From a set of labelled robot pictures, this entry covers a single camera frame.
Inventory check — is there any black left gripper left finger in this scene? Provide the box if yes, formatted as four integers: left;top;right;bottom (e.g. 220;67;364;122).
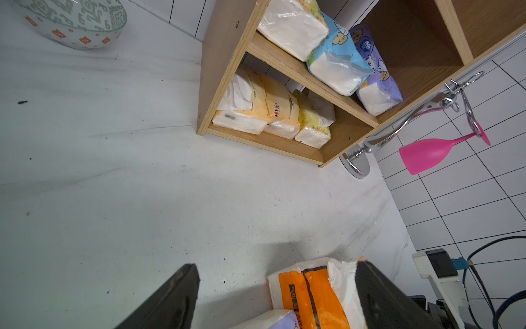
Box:
117;263;200;328

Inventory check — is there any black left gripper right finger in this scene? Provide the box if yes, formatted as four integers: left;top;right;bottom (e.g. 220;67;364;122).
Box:
355;260;440;329

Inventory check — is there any orange tissue box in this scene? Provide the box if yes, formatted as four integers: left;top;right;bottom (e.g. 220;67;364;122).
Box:
267;257;368;329

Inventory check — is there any purple white tissue pack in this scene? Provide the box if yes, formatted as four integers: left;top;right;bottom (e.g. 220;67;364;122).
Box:
231;310;300;329

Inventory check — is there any blue tissue pack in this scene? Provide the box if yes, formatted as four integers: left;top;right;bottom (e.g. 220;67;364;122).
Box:
306;15;373;97

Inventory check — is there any white green tissue pack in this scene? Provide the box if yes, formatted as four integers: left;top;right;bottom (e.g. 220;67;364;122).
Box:
258;0;330;62

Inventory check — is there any yellow tissue pack right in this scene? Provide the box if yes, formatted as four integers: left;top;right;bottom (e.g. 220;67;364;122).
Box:
293;90;336;149

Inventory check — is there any yellow tissue pack middle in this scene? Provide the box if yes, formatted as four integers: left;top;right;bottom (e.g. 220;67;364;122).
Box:
260;75;301;140

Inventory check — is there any purple tissue pack on shelf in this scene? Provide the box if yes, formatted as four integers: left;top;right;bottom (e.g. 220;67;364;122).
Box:
350;24;403;117

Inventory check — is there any wooden three-tier shelf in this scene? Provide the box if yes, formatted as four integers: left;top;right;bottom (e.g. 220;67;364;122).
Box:
197;1;525;167

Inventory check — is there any chrome glass holder stand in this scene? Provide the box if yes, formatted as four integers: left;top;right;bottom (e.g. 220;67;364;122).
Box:
340;71;485;180

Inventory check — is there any pink plastic wine glass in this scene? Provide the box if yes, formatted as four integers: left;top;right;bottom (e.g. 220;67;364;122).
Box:
399;123;491;175

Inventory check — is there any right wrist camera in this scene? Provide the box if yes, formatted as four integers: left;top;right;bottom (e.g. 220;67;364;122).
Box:
412;248;468;328

